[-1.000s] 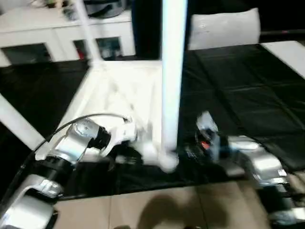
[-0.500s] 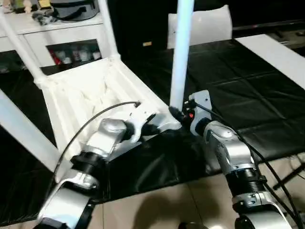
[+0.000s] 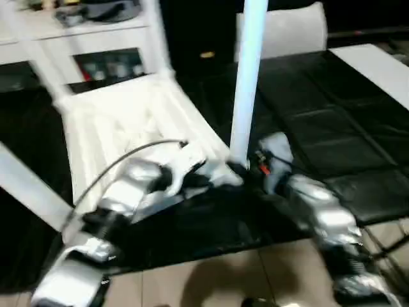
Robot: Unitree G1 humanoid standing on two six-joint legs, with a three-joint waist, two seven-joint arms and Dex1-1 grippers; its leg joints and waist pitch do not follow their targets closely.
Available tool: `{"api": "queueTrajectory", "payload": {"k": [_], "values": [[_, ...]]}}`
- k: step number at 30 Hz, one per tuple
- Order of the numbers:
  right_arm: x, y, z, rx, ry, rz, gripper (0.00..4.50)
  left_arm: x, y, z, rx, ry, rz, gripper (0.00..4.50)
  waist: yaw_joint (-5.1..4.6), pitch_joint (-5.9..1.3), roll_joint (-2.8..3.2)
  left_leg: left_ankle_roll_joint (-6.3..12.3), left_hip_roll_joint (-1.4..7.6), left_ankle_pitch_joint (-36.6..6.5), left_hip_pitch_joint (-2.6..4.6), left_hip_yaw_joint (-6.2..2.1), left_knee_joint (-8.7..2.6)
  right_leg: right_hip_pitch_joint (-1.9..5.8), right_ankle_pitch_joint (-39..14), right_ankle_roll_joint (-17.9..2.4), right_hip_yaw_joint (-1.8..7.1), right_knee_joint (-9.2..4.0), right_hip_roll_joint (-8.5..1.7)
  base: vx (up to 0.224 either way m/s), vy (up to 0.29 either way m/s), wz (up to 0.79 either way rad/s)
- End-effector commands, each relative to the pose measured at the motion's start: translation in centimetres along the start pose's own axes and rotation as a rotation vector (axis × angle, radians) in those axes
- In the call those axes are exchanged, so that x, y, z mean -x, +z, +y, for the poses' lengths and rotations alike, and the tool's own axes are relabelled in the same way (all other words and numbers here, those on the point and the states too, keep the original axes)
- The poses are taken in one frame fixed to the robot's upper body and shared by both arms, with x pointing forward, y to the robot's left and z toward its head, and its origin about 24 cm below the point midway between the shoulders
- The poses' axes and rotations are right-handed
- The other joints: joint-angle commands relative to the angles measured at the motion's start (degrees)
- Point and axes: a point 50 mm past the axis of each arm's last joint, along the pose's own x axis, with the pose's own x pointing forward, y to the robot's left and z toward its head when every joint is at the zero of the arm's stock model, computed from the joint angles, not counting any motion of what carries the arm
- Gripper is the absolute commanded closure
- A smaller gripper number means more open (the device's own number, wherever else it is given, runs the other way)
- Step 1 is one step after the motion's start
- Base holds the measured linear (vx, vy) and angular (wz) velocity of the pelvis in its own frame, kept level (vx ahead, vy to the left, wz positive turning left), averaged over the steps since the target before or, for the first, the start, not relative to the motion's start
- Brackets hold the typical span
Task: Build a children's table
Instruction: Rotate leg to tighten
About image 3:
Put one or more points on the white plastic table top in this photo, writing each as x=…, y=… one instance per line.
x=112, y=112

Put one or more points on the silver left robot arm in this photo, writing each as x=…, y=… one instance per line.
x=128, y=188

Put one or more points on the black table mat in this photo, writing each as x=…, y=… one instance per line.
x=335, y=128

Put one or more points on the black cabinet with gold label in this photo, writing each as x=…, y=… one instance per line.
x=198, y=32

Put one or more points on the red packet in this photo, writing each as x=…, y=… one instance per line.
x=87, y=75

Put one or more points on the black stand leg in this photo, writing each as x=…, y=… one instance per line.
x=393, y=247

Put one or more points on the white flat board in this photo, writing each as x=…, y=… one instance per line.
x=374, y=67

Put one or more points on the white sideboard cabinet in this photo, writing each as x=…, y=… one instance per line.
x=105, y=35

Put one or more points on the grey round bag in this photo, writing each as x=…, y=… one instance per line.
x=112, y=9

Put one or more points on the black bundle in plastic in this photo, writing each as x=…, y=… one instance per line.
x=68, y=16

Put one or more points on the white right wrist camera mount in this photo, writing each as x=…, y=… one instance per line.
x=278, y=147

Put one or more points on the black rail with red mark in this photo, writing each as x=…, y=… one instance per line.
x=367, y=32

